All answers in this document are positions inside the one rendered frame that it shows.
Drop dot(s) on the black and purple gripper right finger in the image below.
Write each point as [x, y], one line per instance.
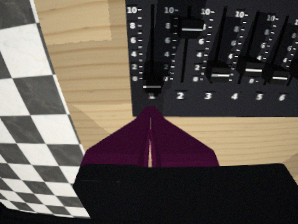
[176, 148]

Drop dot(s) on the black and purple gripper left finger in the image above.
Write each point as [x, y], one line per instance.
[127, 146]

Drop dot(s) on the black lighting desk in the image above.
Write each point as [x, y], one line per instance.
[238, 36]

